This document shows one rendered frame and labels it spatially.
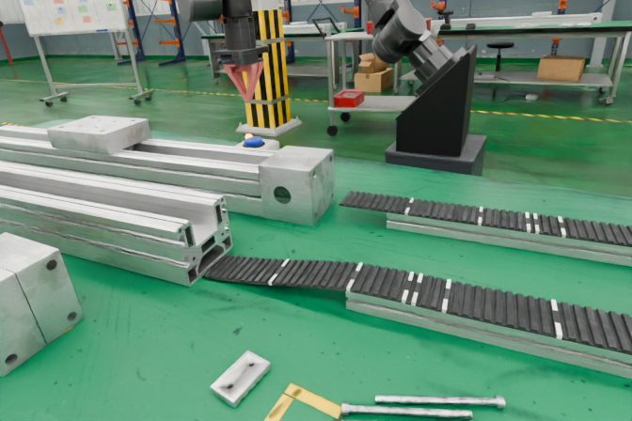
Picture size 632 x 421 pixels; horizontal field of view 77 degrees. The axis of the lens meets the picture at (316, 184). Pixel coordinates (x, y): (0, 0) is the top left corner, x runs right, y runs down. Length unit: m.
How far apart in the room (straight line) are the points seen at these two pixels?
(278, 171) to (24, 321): 0.35
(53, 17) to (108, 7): 0.86
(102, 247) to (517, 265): 0.55
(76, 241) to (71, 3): 5.95
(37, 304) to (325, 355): 0.30
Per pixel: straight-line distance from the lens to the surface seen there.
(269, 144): 0.84
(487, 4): 8.03
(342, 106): 3.62
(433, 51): 0.95
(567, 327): 0.45
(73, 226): 0.65
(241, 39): 0.78
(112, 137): 0.84
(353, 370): 0.42
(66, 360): 0.51
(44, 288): 0.51
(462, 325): 0.46
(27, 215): 0.73
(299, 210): 0.63
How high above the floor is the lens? 1.10
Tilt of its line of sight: 24 degrees down
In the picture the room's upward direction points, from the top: 3 degrees counter-clockwise
